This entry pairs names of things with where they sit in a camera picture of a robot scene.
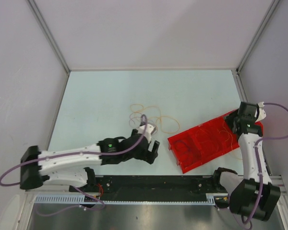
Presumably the yellow thin cable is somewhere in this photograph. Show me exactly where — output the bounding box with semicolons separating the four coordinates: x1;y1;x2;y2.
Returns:
218;119;243;161
130;103;180;135

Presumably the black thin cable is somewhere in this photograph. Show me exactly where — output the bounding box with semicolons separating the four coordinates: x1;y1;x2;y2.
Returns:
174;141;202;168

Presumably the red plastic bin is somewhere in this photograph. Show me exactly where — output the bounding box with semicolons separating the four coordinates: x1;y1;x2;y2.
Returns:
167;109;264;174

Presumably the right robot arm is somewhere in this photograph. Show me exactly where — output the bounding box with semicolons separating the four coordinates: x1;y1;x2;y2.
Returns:
212;102;281;221

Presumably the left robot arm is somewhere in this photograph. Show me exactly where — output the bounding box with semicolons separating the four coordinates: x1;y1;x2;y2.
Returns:
20;126;160;192

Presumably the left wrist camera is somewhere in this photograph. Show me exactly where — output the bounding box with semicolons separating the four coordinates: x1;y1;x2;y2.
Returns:
136;123;156;144

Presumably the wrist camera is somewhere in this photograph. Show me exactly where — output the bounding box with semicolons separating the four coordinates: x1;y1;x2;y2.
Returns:
254;102;266;122
136;123;156;144

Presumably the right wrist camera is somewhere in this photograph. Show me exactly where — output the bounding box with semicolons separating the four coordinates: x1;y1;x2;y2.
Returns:
254;102;266;122

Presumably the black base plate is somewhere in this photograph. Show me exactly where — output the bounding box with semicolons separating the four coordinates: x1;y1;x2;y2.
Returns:
80;175;226;202

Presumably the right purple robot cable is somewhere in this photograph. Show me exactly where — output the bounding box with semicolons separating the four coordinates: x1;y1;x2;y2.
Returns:
232;102;288;228

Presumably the grey slotted cable duct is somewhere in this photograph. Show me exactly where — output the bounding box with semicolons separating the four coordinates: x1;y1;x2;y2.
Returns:
35;194;215;206

